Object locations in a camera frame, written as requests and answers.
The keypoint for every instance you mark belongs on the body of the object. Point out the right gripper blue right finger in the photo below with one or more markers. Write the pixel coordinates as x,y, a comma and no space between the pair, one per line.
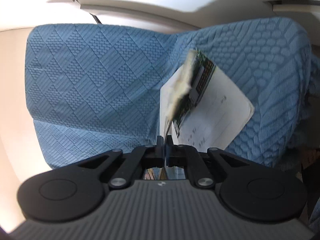
188,158

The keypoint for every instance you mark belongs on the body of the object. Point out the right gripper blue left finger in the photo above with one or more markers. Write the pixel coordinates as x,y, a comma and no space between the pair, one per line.
136,163

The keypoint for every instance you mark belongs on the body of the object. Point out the white paper sheets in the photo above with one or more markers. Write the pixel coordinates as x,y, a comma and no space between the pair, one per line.
173,92

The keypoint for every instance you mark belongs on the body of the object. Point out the blue textured chair cover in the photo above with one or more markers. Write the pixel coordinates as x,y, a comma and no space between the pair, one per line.
92,87

